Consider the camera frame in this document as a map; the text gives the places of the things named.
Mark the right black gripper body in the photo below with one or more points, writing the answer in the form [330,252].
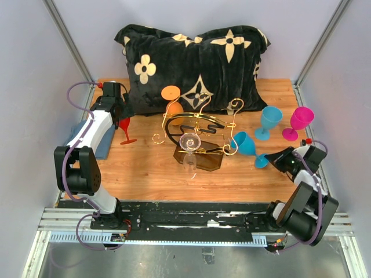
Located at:
[288,163]

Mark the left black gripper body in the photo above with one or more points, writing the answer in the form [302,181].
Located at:
[126,110]

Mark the red plastic wine glass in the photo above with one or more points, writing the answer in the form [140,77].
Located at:
[124,125]

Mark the blue wine glass front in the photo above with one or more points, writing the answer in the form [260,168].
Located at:
[245,145]

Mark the blue wine glass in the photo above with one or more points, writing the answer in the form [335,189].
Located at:
[245,145]
[271,116]

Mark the magenta plastic wine glass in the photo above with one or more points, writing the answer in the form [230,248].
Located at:
[300,119]

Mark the blue cloth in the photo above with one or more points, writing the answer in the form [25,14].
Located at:
[104,146]

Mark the orange plastic wine glass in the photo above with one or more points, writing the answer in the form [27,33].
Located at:
[171,93]

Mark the clear glass wine glass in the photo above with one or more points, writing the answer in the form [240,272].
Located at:
[190,143]

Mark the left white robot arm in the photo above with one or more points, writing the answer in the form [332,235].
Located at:
[76,166]

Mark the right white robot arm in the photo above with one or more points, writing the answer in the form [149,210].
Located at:
[310,209]

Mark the black floral pillow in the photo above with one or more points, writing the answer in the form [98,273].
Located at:
[210,69]

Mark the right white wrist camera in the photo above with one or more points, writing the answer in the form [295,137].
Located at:
[304,150]

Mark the gold wire glass rack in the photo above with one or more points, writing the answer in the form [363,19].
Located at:
[204,125]

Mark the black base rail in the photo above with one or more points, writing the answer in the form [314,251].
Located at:
[165,223]

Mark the left aluminium frame post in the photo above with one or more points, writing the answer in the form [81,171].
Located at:
[64,32]

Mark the aluminium frame post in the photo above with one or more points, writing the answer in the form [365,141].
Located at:
[323,39]
[64,32]

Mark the right aluminium frame post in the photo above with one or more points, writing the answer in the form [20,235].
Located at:
[323,39]

